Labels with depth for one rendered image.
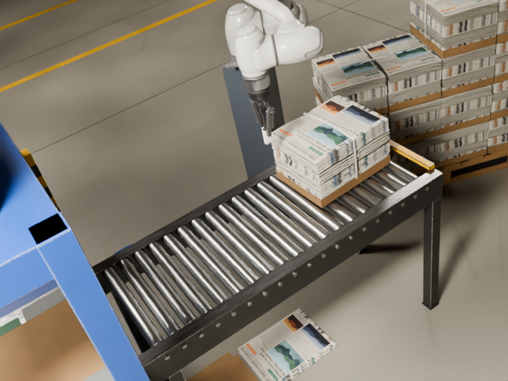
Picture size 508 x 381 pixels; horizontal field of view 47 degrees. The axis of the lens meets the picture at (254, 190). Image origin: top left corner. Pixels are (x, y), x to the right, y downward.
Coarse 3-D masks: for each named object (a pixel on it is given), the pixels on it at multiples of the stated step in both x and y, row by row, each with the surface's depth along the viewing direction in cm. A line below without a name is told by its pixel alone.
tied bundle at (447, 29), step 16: (416, 0) 301; (432, 0) 290; (448, 0) 287; (464, 0) 284; (480, 0) 281; (496, 0) 278; (416, 16) 305; (432, 16) 287; (448, 16) 275; (464, 16) 277; (480, 16) 279; (496, 16) 282; (432, 32) 292; (448, 32) 281; (464, 32) 282; (480, 32) 285; (496, 32) 287; (448, 48) 286
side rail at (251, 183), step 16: (256, 176) 248; (240, 192) 242; (208, 208) 237; (176, 224) 233; (208, 224) 240; (144, 240) 229; (160, 240) 229; (112, 256) 225; (128, 256) 224; (96, 272) 220
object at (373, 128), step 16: (336, 96) 242; (320, 112) 235; (336, 112) 233; (352, 112) 231; (368, 112) 229; (352, 128) 223; (368, 128) 221; (384, 128) 225; (368, 144) 224; (384, 144) 230; (368, 160) 229
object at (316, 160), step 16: (288, 128) 230; (304, 128) 228; (272, 144) 232; (288, 144) 221; (304, 144) 220; (320, 144) 218; (336, 144) 216; (288, 160) 229; (304, 160) 216; (320, 160) 211; (336, 160) 216; (288, 176) 235; (304, 176) 224; (320, 176) 215; (336, 176) 222; (320, 192) 220
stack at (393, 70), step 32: (320, 64) 308; (352, 64) 302; (384, 64) 296; (416, 64) 290; (448, 64) 292; (480, 64) 296; (320, 96) 318; (352, 96) 290; (384, 96) 295; (416, 96) 299; (480, 96) 307; (416, 128) 312; (480, 128) 321; (480, 160) 335
